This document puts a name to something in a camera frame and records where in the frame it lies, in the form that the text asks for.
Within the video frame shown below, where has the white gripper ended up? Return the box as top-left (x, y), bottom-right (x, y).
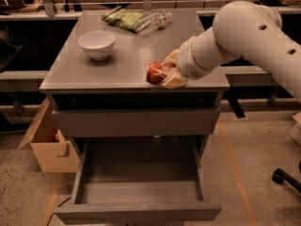
top-left (161, 37), bottom-right (211, 89)

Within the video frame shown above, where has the red coke can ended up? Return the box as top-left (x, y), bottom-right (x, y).
top-left (147, 62), bottom-right (176, 85)

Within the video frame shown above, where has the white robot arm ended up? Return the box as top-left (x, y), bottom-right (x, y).
top-left (163, 1), bottom-right (301, 101)

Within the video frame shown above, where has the closed grey upper drawer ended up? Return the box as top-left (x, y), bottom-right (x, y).
top-left (52, 108), bottom-right (220, 137)

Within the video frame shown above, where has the grey drawer cabinet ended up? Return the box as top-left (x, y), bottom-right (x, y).
top-left (40, 10), bottom-right (229, 149)

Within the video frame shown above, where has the open grey drawer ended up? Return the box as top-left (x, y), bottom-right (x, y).
top-left (55, 136), bottom-right (221, 225)

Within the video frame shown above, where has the clear plastic water bottle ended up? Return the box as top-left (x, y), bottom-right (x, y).
top-left (135, 10), bottom-right (172, 36)

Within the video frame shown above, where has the green chip bag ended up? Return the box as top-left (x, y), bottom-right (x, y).
top-left (102, 6), bottom-right (145, 31)

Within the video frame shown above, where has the white bowl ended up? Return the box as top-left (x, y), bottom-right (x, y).
top-left (78, 31), bottom-right (115, 60)

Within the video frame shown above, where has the cardboard box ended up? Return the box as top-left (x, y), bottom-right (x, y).
top-left (18, 99), bottom-right (80, 173)

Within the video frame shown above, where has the black office chair base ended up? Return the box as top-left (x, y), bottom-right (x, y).
top-left (272, 169), bottom-right (301, 193)

